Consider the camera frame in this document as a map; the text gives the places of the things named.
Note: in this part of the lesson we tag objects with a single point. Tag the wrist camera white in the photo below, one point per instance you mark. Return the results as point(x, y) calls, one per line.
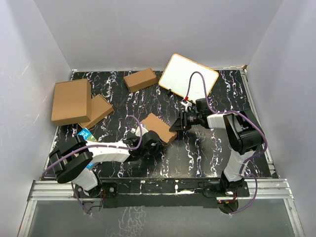
point(186, 102)
point(139, 130)

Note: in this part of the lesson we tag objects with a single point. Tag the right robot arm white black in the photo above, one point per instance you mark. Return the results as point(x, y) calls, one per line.
point(243, 135)

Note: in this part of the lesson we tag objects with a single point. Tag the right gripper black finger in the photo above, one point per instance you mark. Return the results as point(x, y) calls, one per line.
point(178, 126)
point(182, 118)

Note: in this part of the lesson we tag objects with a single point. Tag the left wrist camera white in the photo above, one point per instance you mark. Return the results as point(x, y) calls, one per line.
point(139, 130)

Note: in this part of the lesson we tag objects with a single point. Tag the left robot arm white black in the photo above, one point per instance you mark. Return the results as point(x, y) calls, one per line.
point(71, 161)

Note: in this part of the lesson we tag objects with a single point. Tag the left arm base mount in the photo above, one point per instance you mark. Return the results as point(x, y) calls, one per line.
point(102, 191)

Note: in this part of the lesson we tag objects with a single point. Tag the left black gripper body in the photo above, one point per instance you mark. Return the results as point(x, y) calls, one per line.
point(155, 149)

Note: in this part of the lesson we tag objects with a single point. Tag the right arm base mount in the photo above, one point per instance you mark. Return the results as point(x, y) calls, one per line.
point(224, 188)

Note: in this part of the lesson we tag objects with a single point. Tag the aluminium frame rail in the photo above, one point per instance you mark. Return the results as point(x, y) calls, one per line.
point(267, 188)

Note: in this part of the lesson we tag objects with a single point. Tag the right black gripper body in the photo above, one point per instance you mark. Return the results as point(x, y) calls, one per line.
point(192, 119)

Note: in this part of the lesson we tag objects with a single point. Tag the colourful children's book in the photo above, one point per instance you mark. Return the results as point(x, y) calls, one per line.
point(86, 134)

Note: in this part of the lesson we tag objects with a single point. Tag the large closed cardboard box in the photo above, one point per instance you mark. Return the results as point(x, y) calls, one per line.
point(71, 102)

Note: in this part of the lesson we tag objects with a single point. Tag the white board orange rim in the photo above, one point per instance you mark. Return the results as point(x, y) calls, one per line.
point(188, 79)

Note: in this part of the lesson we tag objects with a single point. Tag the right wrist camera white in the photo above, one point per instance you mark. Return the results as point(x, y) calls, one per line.
point(186, 102)

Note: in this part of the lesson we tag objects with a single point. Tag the small cardboard box at back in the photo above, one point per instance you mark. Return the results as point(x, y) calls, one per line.
point(140, 80)

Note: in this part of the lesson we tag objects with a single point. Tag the flat cardboard box under large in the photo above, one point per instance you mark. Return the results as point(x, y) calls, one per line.
point(100, 108)

